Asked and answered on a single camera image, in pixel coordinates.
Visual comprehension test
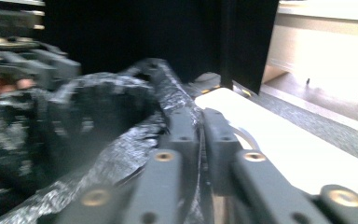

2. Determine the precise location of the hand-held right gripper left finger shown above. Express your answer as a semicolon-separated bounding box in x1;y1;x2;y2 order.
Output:
158;106;201;213

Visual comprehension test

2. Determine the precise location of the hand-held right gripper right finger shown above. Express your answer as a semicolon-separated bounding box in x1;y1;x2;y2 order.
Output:
202;107;242;197

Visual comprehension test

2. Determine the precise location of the black plastic garbage bag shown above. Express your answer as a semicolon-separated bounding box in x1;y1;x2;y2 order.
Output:
0;57;207;224

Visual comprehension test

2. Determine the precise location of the black floor stand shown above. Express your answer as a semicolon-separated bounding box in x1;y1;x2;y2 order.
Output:
195;0;254;98

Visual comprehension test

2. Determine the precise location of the black curtain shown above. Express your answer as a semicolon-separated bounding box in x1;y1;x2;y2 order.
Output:
42;0;281;95

